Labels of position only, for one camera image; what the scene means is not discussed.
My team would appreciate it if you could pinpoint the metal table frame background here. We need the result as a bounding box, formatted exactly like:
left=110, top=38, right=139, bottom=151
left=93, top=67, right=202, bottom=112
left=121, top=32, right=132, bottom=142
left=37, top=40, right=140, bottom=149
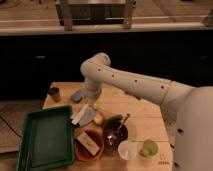
left=55, top=0, right=136, bottom=31

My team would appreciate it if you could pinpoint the black floor cable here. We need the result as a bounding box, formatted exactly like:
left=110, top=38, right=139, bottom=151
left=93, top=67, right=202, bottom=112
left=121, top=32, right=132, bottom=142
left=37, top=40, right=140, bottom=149
left=0, top=114, right=23, bottom=138

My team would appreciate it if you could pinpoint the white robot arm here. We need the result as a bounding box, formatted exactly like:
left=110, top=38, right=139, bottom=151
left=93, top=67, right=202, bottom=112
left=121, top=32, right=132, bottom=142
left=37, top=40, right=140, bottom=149
left=80, top=53, right=213, bottom=171

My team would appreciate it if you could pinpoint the wooden block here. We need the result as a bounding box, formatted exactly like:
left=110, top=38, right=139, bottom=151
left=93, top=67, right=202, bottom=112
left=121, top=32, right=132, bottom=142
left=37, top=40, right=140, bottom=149
left=77, top=132, right=100, bottom=156

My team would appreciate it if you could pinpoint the grey triangular block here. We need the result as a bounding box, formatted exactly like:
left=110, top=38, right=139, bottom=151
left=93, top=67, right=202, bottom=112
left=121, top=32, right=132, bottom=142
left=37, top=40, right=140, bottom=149
left=79, top=108, right=97, bottom=127

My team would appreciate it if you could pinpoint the green plastic tray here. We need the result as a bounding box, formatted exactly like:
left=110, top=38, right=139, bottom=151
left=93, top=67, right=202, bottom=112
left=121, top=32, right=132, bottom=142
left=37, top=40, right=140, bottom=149
left=16, top=105, right=75, bottom=171

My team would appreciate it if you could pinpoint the green plastic cup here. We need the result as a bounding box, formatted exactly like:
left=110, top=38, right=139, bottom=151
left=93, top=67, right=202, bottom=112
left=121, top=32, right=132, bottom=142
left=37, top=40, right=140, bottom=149
left=140, top=139, right=158, bottom=157

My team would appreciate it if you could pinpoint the dark brown bowl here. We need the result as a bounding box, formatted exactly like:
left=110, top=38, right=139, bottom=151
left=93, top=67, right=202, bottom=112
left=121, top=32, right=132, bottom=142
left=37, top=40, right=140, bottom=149
left=103, top=121, right=128, bottom=148

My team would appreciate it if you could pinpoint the orange terracotta bowl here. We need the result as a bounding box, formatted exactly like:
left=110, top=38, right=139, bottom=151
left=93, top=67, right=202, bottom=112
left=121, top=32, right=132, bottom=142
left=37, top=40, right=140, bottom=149
left=75, top=130, right=104, bottom=162

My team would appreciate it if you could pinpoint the white plastic cup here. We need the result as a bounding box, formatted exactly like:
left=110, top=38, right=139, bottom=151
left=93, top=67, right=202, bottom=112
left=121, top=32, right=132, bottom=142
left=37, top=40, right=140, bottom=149
left=118, top=140, right=137, bottom=160

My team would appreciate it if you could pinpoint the dark brown cup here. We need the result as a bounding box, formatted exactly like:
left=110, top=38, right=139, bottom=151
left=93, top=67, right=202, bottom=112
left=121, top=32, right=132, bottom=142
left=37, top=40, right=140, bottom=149
left=48, top=87, right=61, bottom=102

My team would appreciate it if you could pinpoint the green cucumber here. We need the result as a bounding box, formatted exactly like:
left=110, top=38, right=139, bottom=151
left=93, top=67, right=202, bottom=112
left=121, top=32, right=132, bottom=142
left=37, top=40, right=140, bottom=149
left=105, top=115, right=123, bottom=123

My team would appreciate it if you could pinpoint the white dish brush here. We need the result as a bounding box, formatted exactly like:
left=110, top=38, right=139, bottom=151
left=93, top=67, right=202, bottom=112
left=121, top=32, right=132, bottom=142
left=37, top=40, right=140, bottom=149
left=71, top=104, right=90, bottom=127

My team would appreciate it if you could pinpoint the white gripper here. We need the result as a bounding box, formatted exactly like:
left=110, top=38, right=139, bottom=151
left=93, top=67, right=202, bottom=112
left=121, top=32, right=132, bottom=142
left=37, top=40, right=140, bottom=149
left=83, top=88, right=101, bottom=103

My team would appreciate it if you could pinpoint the small apple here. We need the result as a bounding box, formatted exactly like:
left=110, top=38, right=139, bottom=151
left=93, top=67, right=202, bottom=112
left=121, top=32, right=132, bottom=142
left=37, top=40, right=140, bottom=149
left=93, top=113, right=105, bottom=125

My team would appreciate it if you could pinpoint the metal spoon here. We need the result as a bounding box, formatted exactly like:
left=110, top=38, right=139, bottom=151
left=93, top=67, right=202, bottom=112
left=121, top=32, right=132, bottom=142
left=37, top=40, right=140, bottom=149
left=107, top=114, right=130, bottom=145

